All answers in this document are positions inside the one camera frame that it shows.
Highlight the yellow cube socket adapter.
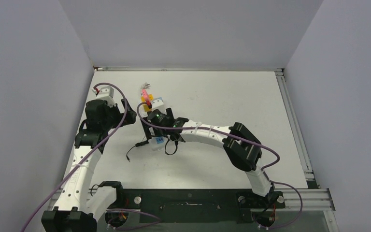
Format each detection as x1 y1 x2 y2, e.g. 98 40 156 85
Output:
141 94 154 112

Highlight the pink extension socket plug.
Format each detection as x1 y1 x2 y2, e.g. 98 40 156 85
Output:
141 89 150 102

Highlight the white power strip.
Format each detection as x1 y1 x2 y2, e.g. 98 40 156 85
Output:
140 106 167 151

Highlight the black charger with cable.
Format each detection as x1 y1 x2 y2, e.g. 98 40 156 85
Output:
126 140 149 162

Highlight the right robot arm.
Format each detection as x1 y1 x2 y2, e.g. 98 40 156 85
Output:
141 109 283 207

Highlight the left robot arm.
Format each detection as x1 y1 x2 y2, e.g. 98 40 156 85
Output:
41 99 137 232

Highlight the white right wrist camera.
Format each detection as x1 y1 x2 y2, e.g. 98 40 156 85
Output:
149 97 166 112

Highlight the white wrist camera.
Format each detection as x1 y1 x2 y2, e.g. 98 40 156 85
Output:
93 86 115 107
149 97 166 112

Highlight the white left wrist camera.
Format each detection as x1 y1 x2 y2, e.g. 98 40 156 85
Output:
93 86 115 107

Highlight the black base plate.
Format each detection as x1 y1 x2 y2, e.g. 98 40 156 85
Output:
109 189 285 223

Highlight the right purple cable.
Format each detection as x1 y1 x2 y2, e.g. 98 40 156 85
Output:
137 102 303 231

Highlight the aluminium frame rail right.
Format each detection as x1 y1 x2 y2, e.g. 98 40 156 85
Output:
275 69 319 189

